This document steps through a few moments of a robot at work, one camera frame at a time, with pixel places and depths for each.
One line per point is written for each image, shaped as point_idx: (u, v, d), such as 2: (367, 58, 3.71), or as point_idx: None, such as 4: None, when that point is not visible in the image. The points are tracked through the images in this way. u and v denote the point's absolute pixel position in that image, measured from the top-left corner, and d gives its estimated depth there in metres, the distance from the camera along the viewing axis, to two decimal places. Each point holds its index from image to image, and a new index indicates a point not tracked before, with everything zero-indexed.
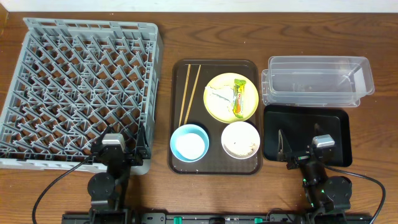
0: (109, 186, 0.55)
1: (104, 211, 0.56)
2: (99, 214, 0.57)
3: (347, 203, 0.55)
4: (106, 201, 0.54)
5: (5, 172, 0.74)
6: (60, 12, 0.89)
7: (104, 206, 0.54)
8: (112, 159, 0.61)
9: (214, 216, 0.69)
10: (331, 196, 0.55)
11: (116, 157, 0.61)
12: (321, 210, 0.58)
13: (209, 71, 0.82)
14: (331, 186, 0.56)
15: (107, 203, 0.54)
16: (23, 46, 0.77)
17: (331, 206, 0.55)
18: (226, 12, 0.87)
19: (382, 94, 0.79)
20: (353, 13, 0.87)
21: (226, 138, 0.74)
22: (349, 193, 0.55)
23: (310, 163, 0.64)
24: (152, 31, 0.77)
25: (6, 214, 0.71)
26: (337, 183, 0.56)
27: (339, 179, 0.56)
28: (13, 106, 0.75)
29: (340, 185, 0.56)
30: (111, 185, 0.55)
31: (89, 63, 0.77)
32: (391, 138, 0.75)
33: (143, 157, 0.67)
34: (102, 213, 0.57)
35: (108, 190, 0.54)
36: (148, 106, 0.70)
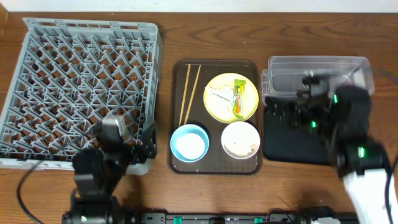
0: (95, 160, 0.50)
1: (88, 195, 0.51)
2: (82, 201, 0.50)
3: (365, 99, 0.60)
4: (90, 175, 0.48)
5: (5, 172, 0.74)
6: (60, 12, 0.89)
7: (89, 185, 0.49)
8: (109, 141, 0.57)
9: (214, 216, 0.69)
10: (348, 102, 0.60)
11: (111, 139, 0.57)
12: (343, 126, 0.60)
13: (209, 71, 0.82)
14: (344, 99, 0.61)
15: (93, 182, 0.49)
16: (23, 46, 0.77)
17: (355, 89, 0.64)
18: (226, 11, 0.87)
19: (382, 94, 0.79)
20: (353, 13, 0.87)
21: (226, 137, 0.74)
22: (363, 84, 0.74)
23: (310, 104, 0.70)
24: (152, 31, 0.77)
25: (7, 214, 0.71)
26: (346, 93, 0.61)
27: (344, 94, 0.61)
28: (13, 106, 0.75)
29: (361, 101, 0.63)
30: (97, 160, 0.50)
31: (89, 63, 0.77)
32: (391, 138, 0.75)
33: (148, 152, 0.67)
34: (86, 200, 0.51)
35: (95, 164, 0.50)
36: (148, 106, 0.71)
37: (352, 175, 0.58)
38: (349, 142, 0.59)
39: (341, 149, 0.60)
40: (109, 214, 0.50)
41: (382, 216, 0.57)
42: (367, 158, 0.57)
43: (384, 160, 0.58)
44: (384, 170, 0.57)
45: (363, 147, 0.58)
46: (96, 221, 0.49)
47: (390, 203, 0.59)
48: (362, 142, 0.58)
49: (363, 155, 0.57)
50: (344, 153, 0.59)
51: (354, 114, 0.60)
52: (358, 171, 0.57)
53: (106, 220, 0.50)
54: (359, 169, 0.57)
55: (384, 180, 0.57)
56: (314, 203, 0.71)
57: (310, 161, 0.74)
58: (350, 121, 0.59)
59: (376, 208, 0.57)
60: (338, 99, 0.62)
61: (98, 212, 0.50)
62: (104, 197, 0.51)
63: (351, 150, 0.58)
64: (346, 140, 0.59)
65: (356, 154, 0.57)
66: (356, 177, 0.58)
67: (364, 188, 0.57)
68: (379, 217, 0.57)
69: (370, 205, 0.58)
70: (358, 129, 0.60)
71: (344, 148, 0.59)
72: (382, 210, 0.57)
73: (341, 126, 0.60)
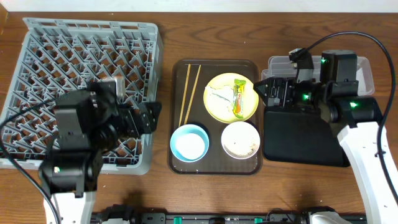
0: (82, 97, 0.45)
1: (68, 144, 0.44)
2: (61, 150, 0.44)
3: (353, 56, 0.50)
4: (74, 110, 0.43)
5: (5, 172, 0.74)
6: (60, 12, 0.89)
7: (71, 124, 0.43)
8: (104, 101, 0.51)
9: (214, 216, 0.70)
10: (339, 56, 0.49)
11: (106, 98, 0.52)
12: (334, 82, 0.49)
13: (209, 71, 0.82)
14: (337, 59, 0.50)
15: (76, 121, 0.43)
16: (23, 46, 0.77)
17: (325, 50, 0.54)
18: (226, 11, 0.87)
19: (382, 94, 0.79)
20: (354, 13, 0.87)
21: (226, 138, 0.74)
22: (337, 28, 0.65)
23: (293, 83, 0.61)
24: (152, 30, 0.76)
25: (7, 214, 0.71)
26: (335, 52, 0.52)
27: (344, 55, 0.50)
28: (13, 106, 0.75)
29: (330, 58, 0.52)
30: (84, 98, 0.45)
31: (89, 63, 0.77)
32: (391, 138, 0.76)
33: (145, 126, 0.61)
34: (66, 149, 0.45)
35: (82, 102, 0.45)
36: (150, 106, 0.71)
37: (344, 129, 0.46)
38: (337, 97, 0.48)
39: (333, 104, 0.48)
40: (88, 167, 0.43)
41: (376, 172, 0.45)
42: (360, 109, 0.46)
43: (377, 109, 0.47)
44: (375, 122, 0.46)
45: (354, 99, 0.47)
46: (73, 173, 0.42)
47: (385, 147, 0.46)
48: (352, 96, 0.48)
49: (355, 105, 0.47)
50: (338, 108, 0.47)
51: (346, 69, 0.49)
52: (349, 122, 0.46)
53: (84, 172, 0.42)
54: (351, 120, 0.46)
55: (375, 130, 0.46)
56: (314, 203, 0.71)
57: (311, 161, 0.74)
58: (340, 75, 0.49)
59: (365, 160, 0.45)
60: (327, 60, 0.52)
61: (76, 162, 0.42)
62: (86, 146, 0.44)
63: (342, 103, 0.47)
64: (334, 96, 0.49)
65: (348, 106, 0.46)
66: (349, 130, 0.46)
67: (354, 140, 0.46)
68: (375, 175, 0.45)
69: (359, 159, 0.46)
70: (347, 88, 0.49)
71: (336, 100, 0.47)
72: (374, 157, 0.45)
73: (333, 81, 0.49)
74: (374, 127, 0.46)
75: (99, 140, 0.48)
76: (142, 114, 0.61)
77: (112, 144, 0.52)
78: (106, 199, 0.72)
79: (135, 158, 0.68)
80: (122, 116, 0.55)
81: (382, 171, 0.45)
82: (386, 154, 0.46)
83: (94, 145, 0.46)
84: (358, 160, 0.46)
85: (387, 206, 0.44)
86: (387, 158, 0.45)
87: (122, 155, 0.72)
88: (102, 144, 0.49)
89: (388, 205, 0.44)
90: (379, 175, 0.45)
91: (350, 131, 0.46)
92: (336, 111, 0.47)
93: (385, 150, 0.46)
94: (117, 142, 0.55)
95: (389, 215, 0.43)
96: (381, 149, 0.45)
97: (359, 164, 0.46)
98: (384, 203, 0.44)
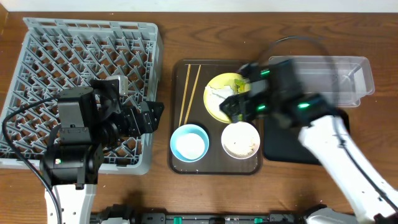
0: (84, 91, 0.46)
1: (69, 136, 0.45)
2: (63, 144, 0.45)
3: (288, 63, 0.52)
4: (78, 103, 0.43)
5: (5, 172, 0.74)
6: (60, 12, 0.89)
7: (73, 117, 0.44)
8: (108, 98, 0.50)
9: (214, 216, 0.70)
10: (277, 67, 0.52)
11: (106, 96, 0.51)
12: (280, 89, 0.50)
13: (209, 71, 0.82)
14: (276, 70, 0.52)
15: (79, 114, 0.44)
16: (23, 46, 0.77)
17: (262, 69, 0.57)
18: (226, 11, 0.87)
19: (382, 94, 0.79)
20: (354, 13, 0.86)
21: (226, 137, 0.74)
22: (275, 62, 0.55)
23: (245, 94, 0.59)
24: (152, 30, 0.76)
25: (7, 214, 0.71)
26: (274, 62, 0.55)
27: (282, 65, 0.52)
28: (13, 106, 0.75)
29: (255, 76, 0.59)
30: (87, 92, 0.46)
31: (89, 63, 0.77)
32: (391, 138, 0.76)
33: (146, 125, 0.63)
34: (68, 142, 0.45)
35: (85, 97, 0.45)
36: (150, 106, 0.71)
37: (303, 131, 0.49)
38: (288, 102, 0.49)
39: (285, 111, 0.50)
40: (89, 159, 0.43)
41: (345, 162, 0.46)
42: (311, 108, 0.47)
43: (326, 102, 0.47)
44: (329, 115, 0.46)
45: (300, 100, 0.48)
46: (73, 165, 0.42)
47: (344, 135, 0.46)
48: (298, 96, 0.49)
49: (306, 106, 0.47)
50: (290, 112, 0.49)
51: (285, 76, 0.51)
52: (304, 123, 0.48)
53: (84, 165, 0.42)
54: (304, 121, 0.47)
55: (333, 124, 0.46)
56: (314, 203, 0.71)
57: (311, 161, 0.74)
58: (283, 82, 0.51)
59: (331, 154, 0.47)
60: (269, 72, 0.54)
61: (76, 154, 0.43)
62: (87, 139, 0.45)
63: (294, 108, 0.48)
64: (286, 103, 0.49)
65: (298, 109, 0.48)
66: (307, 131, 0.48)
67: (316, 140, 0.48)
68: (343, 168, 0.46)
69: (327, 156, 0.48)
70: (296, 91, 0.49)
71: (285, 105, 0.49)
72: (338, 150, 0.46)
73: (277, 89, 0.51)
74: (329, 121, 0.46)
75: (99, 135, 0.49)
76: (144, 113, 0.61)
77: (113, 141, 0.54)
78: (106, 199, 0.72)
79: (135, 158, 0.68)
80: (124, 116, 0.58)
81: (348, 159, 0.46)
82: (349, 142, 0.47)
83: (94, 139, 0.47)
84: (326, 156, 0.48)
85: (364, 191, 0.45)
86: (351, 145, 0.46)
87: (122, 155, 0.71)
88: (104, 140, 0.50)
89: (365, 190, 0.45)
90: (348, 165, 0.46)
91: (308, 133, 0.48)
92: (289, 116, 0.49)
93: (346, 138, 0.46)
94: (117, 140, 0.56)
95: (369, 200, 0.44)
96: (342, 139, 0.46)
97: (328, 160, 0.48)
98: (360, 189, 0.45)
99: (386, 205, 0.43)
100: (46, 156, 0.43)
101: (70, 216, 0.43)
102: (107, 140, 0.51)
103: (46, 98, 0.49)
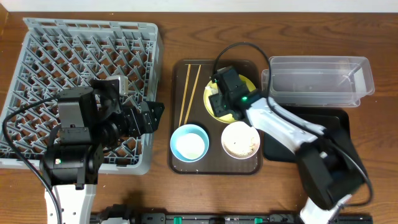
0: (84, 91, 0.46)
1: (69, 137, 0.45)
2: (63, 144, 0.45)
3: (232, 69, 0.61)
4: (78, 102, 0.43)
5: (5, 172, 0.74)
6: (60, 12, 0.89)
7: (73, 117, 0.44)
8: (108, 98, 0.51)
9: (214, 216, 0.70)
10: (221, 76, 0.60)
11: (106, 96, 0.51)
12: (229, 92, 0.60)
13: (209, 71, 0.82)
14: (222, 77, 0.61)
15: (79, 114, 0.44)
16: (23, 46, 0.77)
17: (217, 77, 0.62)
18: (226, 11, 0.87)
19: (382, 94, 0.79)
20: (354, 13, 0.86)
21: (226, 137, 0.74)
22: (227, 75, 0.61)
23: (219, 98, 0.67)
24: (152, 31, 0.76)
25: (7, 214, 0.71)
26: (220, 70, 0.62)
27: (225, 73, 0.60)
28: (13, 106, 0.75)
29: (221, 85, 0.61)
30: (86, 91, 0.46)
31: (89, 63, 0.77)
32: (391, 138, 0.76)
33: (146, 125, 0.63)
34: (67, 142, 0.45)
35: (85, 96, 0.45)
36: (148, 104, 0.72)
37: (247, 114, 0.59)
38: (235, 101, 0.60)
39: (234, 107, 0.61)
40: (89, 159, 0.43)
41: (273, 119, 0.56)
42: (250, 100, 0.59)
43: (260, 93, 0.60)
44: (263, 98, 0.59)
45: (244, 96, 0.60)
46: (73, 165, 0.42)
47: (273, 104, 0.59)
48: (244, 93, 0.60)
49: (245, 99, 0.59)
50: (238, 108, 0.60)
51: (232, 80, 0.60)
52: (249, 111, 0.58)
53: (84, 165, 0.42)
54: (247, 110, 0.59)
55: (265, 101, 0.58)
56: None
57: None
58: (230, 85, 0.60)
59: (262, 118, 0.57)
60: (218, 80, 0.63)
61: (76, 155, 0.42)
62: (87, 139, 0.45)
63: (239, 106, 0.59)
64: (234, 102, 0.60)
65: (242, 104, 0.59)
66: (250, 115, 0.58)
67: (255, 115, 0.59)
68: (273, 124, 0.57)
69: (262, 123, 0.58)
70: (240, 91, 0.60)
71: (235, 102, 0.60)
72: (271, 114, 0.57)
73: (227, 92, 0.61)
74: (263, 100, 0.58)
75: (99, 135, 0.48)
76: (144, 113, 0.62)
77: (113, 142, 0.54)
78: (106, 199, 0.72)
79: (135, 158, 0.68)
80: (124, 116, 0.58)
81: (278, 117, 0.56)
82: (277, 106, 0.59)
83: (94, 139, 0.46)
84: (261, 123, 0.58)
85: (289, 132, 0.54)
86: (278, 107, 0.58)
87: (122, 155, 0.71)
88: (103, 140, 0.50)
89: (292, 130, 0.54)
90: (277, 121, 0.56)
91: (251, 113, 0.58)
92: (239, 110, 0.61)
93: (273, 104, 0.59)
94: (117, 140, 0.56)
95: (297, 136, 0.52)
96: (271, 106, 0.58)
97: (265, 127, 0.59)
98: (286, 132, 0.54)
99: (307, 135, 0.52)
100: (45, 157, 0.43)
101: (70, 216, 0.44)
102: (106, 140, 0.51)
103: (47, 98, 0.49)
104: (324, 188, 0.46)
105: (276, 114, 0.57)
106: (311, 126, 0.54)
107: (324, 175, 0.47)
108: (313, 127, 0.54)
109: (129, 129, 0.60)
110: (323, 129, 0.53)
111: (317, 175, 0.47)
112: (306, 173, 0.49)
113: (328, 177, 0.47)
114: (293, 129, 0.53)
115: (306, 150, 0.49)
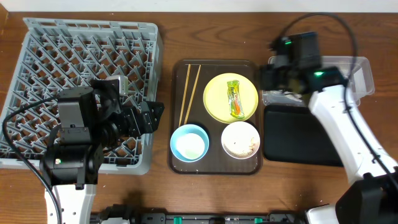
0: (85, 91, 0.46)
1: (69, 137, 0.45)
2: (63, 144, 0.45)
3: (314, 35, 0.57)
4: (78, 103, 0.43)
5: (5, 172, 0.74)
6: (60, 11, 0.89)
7: (73, 117, 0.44)
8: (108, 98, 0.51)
9: (214, 216, 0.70)
10: (300, 38, 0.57)
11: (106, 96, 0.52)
12: (301, 58, 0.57)
13: (209, 71, 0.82)
14: (301, 40, 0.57)
15: (78, 114, 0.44)
16: (23, 46, 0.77)
17: (300, 38, 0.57)
18: (226, 11, 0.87)
19: (382, 94, 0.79)
20: (354, 13, 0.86)
21: (226, 137, 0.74)
22: (310, 40, 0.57)
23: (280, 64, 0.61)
24: (152, 31, 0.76)
25: (7, 214, 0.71)
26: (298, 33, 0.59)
27: (304, 36, 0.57)
28: (13, 106, 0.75)
29: (300, 45, 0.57)
30: (87, 92, 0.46)
31: (90, 63, 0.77)
32: (392, 138, 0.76)
33: (146, 125, 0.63)
34: (67, 142, 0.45)
35: (86, 96, 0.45)
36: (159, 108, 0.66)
37: (314, 96, 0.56)
38: (309, 70, 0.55)
39: (303, 78, 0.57)
40: (89, 159, 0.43)
41: (345, 126, 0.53)
42: (325, 78, 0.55)
43: (341, 76, 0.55)
44: (341, 86, 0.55)
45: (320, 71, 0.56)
46: (73, 165, 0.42)
47: (351, 103, 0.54)
48: (319, 68, 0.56)
49: (321, 74, 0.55)
50: (307, 79, 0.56)
51: (310, 46, 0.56)
52: (317, 90, 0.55)
53: (85, 165, 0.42)
54: (318, 89, 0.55)
55: (342, 94, 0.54)
56: (314, 203, 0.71)
57: (310, 161, 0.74)
58: (304, 52, 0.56)
59: (331, 113, 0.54)
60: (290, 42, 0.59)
61: (76, 155, 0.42)
62: (87, 139, 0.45)
63: (309, 74, 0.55)
64: (306, 71, 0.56)
65: (314, 77, 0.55)
66: (318, 95, 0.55)
67: (325, 103, 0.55)
68: (343, 127, 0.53)
69: (324, 118, 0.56)
70: (313, 62, 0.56)
71: (303, 71, 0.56)
72: (343, 115, 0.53)
73: (300, 58, 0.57)
74: (339, 91, 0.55)
75: (100, 136, 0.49)
76: (144, 113, 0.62)
77: (113, 142, 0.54)
78: (106, 199, 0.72)
79: (135, 158, 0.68)
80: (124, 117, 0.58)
81: (351, 124, 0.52)
82: (354, 107, 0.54)
83: (94, 139, 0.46)
84: (326, 117, 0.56)
85: (355, 146, 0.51)
86: (355, 111, 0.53)
87: (122, 155, 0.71)
88: (104, 140, 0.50)
89: (360, 152, 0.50)
90: (347, 126, 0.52)
91: (321, 97, 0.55)
92: (305, 83, 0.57)
93: (352, 106, 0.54)
94: (118, 140, 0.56)
95: (362, 158, 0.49)
96: (348, 106, 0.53)
97: (325, 120, 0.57)
98: (355, 148, 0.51)
99: (375, 163, 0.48)
100: (46, 157, 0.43)
101: (70, 216, 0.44)
102: (107, 140, 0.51)
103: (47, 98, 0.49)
104: None
105: (351, 118, 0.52)
106: (386, 158, 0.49)
107: (372, 216, 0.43)
108: (387, 162, 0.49)
109: (129, 129, 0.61)
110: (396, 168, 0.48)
111: (365, 216, 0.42)
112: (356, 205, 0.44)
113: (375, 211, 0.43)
114: (361, 150, 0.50)
115: (370, 186, 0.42)
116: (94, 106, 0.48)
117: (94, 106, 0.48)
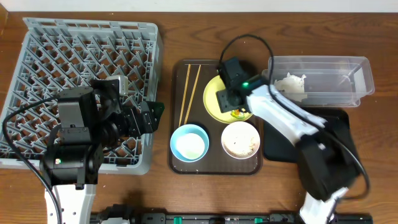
0: (84, 91, 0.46)
1: (69, 137, 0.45)
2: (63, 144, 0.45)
3: (235, 60, 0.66)
4: (78, 103, 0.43)
5: (5, 172, 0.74)
6: (60, 11, 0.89)
7: (73, 117, 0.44)
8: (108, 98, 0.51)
9: (215, 216, 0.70)
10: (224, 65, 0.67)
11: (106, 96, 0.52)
12: (231, 79, 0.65)
13: (209, 71, 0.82)
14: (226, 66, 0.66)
15: (78, 114, 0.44)
16: (23, 46, 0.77)
17: (225, 65, 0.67)
18: (226, 11, 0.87)
19: (382, 94, 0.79)
20: (354, 13, 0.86)
21: (226, 137, 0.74)
22: (234, 64, 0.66)
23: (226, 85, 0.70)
24: (152, 31, 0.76)
25: (7, 214, 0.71)
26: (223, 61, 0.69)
27: (227, 61, 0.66)
28: (13, 106, 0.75)
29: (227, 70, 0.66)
30: (86, 92, 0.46)
31: (89, 63, 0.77)
32: (392, 138, 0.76)
33: (146, 125, 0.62)
34: (67, 142, 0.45)
35: (86, 96, 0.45)
36: (159, 108, 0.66)
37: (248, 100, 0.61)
38: (237, 85, 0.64)
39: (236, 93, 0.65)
40: (89, 159, 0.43)
41: (276, 107, 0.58)
42: (253, 86, 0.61)
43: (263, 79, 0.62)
44: (265, 84, 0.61)
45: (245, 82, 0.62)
46: (73, 166, 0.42)
47: (275, 91, 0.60)
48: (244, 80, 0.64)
49: (247, 84, 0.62)
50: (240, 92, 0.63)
51: (234, 68, 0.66)
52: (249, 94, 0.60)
53: (85, 165, 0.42)
54: (248, 94, 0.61)
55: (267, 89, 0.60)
56: None
57: None
58: (231, 73, 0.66)
59: (262, 106, 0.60)
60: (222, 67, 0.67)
61: (76, 155, 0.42)
62: (87, 139, 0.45)
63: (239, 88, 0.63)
64: (236, 88, 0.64)
65: (244, 89, 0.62)
66: (250, 99, 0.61)
67: (256, 102, 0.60)
68: (274, 111, 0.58)
69: (260, 112, 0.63)
70: (240, 79, 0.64)
71: (236, 88, 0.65)
72: (272, 102, 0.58)
73: (229, 79, 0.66)
74: (264, 88, 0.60)
75: (100, 136, 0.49)
76: (144, 113, 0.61)
77: (113, 142, 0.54)
78: (106, 199, 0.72)
79: (135, 158, 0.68)
80: (124, 117, 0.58)
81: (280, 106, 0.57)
82: (278, 94, 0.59)
83: (94, 139, 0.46)
84: (262, 110, 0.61)
85: (289, 121, 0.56)
86: (280, 96, 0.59)
87: (122, 155, 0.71)
88: (104, 140, 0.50)
89: (293, 122, 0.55)
90: (278, 109, 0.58)
91: (252, 100, 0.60)
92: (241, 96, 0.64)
93: (276, 93, 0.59)
94: (117, 140, 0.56)
95: (297, 127, 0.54)
96: (273, 94, 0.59)
97: (263, 113, 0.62)
98: (287, 122, 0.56)
99: (307, 125, 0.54)
100: (45, 156, 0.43)
101: (70, 216, 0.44)
102: (106, 140, 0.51)
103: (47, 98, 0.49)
104: (322, 178, 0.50)
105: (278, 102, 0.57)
106: (313, 118, 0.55)
107: (321, 168, 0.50)
108: (314, 120, 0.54)
109: (129, 129, 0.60)
110: (323, 122, 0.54)
111: (315, 168, 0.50)
112: (306, 164, 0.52)
113: (323, 163, 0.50)
114: (295, 121, 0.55)
115: (308, 142, 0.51)
116: (94, 106, 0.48)
117: (94, 106, 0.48)
